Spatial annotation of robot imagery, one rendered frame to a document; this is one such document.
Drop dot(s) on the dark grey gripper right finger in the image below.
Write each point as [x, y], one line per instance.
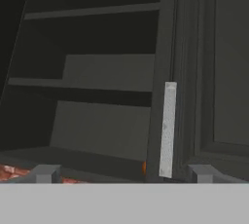
[202, 174]

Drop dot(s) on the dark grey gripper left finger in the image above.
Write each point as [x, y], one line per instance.
[45, 174]

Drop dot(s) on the dark grey cabinet door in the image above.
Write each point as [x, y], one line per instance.
[207, 72]

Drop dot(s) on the dark grey cabinet with shelves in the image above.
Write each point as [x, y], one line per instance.
[97, 72]

